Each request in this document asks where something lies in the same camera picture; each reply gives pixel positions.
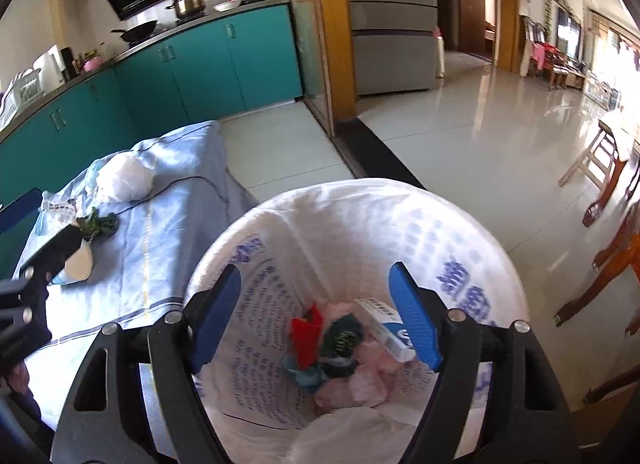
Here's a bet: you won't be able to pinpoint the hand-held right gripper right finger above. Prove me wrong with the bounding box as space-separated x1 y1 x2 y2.
389 261 576 464

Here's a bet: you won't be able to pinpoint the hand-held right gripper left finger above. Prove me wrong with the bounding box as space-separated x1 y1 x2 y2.
52 264 242 464

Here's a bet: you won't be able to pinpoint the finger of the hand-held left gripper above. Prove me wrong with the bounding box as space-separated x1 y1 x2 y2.
0 188 43 235
17 224 83 285

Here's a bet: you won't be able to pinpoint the white blue paper cup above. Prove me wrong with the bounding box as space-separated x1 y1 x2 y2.
50 239 94 285

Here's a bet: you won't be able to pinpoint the white medicine box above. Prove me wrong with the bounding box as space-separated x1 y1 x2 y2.
352 298 418 364

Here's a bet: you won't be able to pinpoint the green vegetable scrap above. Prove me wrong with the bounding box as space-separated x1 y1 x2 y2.
77 208 120 242

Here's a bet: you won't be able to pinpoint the pink plastic bag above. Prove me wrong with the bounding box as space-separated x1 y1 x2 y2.
314 376 391 410
357 339 401 380

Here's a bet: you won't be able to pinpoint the dark green foil wrapper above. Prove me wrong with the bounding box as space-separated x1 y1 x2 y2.
320 316 362 360

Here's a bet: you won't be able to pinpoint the red snack packet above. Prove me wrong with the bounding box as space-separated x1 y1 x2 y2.
290 305 326 370

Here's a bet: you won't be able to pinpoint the white plastic bag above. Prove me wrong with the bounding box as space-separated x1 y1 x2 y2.
95 151 156 203

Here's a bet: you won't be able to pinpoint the bin with white liner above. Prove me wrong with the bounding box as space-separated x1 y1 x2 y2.
184 178 531 464

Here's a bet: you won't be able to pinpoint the teal candy wrapper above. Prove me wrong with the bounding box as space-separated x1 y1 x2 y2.
282 356 326 390

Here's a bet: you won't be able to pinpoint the person's left hand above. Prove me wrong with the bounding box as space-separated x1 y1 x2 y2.
10 361 32 395

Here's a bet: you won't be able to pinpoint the table with blue cloth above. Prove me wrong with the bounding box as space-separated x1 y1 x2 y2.
12 120 261 440

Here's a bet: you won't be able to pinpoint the white dish rack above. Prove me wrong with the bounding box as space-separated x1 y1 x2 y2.
0 68 45 117

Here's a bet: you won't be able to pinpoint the white kitchen appliance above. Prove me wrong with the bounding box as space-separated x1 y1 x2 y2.
32 45 66 94

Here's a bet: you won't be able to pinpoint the dark wooden chair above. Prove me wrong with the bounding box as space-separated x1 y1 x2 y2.
552 179 640 407

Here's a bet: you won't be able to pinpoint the black wok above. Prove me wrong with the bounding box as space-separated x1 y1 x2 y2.
111 20 158 43

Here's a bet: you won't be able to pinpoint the teal base cabinets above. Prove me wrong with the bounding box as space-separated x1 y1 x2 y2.
0 0 305 265

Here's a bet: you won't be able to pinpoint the light wooden stool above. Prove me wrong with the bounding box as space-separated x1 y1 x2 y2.
559 121 621 189

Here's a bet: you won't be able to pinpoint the steel cooking pot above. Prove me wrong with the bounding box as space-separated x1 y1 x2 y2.
166 0 211 20

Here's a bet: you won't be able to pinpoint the grey refrigerator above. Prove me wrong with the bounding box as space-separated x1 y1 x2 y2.
341 0 441 96

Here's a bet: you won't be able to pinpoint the wooden framed glass door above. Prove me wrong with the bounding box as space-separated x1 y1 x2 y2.
265 0 358 137

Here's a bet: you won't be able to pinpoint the red wooden armchair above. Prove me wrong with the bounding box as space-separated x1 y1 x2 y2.
542 44 576 89

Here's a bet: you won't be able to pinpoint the white baby fence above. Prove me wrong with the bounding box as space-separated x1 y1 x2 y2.
582 68 623 112

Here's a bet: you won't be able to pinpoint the brown wooden door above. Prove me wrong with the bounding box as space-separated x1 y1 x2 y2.
456 0 498 64

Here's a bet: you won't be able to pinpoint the thin black cord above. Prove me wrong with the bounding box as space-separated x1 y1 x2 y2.
111 175 251 219

